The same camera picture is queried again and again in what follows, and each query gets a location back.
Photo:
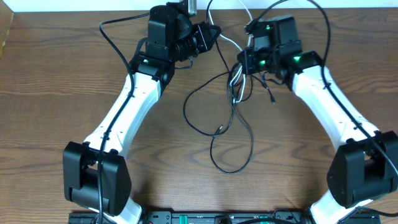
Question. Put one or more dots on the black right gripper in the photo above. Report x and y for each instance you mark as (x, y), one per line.
(250, 67)

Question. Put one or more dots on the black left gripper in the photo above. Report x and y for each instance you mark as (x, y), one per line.
(203, 36)

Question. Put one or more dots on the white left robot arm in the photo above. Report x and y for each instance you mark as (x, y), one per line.
(95, 173)

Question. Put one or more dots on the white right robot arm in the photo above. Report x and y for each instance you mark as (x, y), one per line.
(364, 167)

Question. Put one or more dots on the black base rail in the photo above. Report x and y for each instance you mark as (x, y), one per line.
(167, 217)

